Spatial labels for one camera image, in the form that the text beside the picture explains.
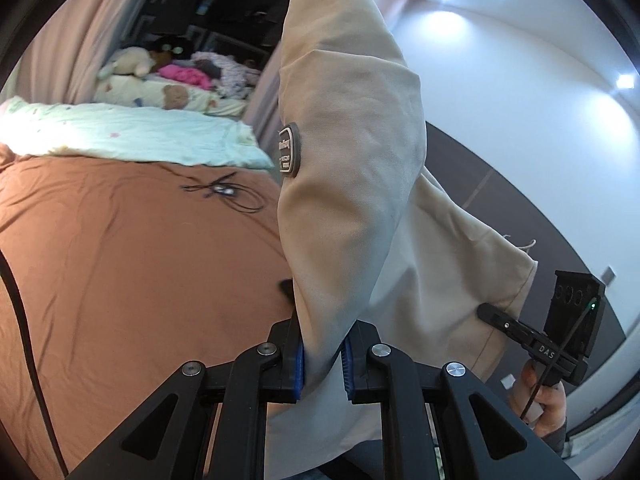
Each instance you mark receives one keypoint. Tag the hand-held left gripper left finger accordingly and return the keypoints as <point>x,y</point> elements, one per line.
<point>299,365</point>

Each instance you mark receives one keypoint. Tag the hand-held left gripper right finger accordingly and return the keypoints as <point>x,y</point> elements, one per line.
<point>346,365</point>

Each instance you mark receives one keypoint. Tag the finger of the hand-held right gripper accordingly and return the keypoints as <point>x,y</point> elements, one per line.
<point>505,322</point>

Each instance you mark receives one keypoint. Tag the beige jacket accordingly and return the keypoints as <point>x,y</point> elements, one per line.
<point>350,160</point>

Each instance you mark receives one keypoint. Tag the person's right forearm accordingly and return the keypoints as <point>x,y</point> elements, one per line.
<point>557,435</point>

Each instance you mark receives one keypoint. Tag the patterned clothes pile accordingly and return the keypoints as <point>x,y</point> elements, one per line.
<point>235,77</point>

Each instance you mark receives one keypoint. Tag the person's right hand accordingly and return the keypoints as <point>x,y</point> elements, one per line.
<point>547,407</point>

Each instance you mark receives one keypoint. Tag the brown bed sheet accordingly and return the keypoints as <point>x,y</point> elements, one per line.
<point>125,260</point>

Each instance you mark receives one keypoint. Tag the pink curtain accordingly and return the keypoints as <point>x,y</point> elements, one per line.
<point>265,100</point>
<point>75,25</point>

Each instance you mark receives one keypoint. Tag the mint green quilt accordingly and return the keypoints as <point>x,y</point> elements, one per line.
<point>125,130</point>

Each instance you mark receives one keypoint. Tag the pink clothing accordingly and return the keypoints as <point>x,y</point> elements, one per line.
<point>185,75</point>

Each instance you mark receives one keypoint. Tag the cream plush toy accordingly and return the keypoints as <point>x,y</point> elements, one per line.
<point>130,60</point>

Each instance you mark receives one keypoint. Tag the wall switch plate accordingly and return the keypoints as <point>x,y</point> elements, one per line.
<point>607,274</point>

